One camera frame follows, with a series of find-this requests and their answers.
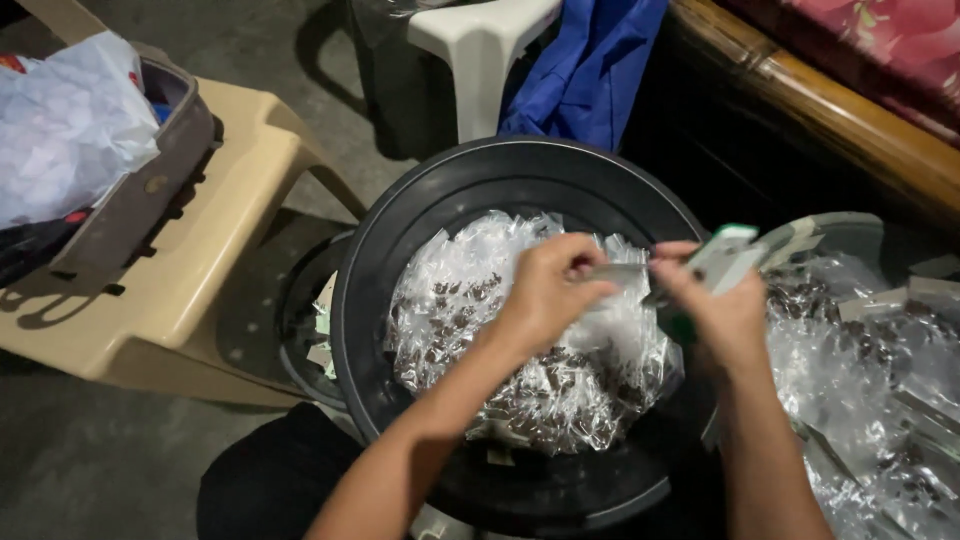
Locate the blue cloth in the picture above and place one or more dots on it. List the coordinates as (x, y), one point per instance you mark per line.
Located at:
(585, 71)

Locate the person's left fingers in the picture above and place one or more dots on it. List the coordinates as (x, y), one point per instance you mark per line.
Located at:
(589, 266)

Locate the person's right hand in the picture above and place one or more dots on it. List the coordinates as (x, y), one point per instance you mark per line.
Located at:
(716, 311)

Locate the heap of packets with labels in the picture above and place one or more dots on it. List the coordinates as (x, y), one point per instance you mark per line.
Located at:
(862, 367)

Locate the person's black trousers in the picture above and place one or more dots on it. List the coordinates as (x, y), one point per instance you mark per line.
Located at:
(277, 476)

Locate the black bucket with paper scraps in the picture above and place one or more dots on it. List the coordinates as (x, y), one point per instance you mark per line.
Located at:
(315, 322)

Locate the wooden bed frame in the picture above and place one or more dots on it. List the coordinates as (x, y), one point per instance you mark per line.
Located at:
(817, 112)

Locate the black round lid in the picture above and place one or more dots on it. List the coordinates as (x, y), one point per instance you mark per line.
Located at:
(517, 330)

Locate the person's left hand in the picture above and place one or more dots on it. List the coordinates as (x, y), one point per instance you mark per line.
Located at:
(551, 296)

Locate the beige plastic chair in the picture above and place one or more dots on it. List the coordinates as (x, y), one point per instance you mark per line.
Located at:
(195, 285)

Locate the white plastic bag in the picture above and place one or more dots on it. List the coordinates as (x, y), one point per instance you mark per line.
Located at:
(67, 131)

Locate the grey open bag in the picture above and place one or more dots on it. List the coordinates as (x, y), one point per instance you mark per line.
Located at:
(139, 180)

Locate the pink floral mattress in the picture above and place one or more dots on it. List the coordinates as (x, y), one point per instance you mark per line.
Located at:
(892, 52)

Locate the pile of clear filled packets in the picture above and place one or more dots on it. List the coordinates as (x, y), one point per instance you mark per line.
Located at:
(525, 337)

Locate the white plastic chair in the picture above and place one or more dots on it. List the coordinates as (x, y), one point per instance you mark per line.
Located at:
(480, 60)

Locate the green and white stapler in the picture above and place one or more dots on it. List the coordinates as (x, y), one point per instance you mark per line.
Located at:
(716, 262)

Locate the small clear plastic packet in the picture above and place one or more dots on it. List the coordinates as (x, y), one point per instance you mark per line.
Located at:
(615, 289)

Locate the person's right fingers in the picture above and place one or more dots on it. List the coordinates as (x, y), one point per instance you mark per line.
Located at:
(675, 281)

